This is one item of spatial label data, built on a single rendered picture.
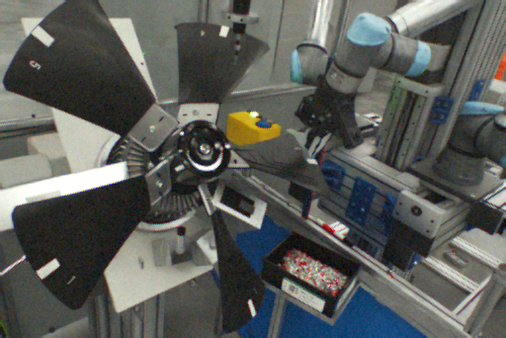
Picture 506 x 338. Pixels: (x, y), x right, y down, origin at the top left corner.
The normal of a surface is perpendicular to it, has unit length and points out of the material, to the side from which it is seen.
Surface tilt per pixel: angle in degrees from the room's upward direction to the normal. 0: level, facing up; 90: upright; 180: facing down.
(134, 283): 50
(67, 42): 72
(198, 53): 38
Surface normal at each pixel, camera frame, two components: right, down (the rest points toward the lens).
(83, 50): 0.25, 0.23
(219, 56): 0.00, -0.47
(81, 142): 0.59, -0.22
